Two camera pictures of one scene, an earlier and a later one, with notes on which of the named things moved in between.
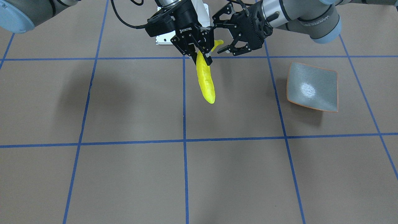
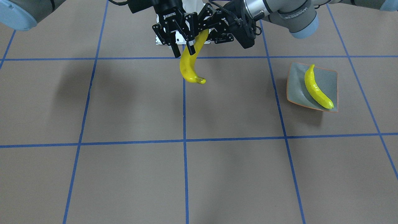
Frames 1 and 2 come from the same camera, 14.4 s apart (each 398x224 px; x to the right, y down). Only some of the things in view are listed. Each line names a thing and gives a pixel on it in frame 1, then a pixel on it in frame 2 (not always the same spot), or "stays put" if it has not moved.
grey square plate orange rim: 312,87 stays put
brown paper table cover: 99,124 stays put
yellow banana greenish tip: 205,75 → 314,90
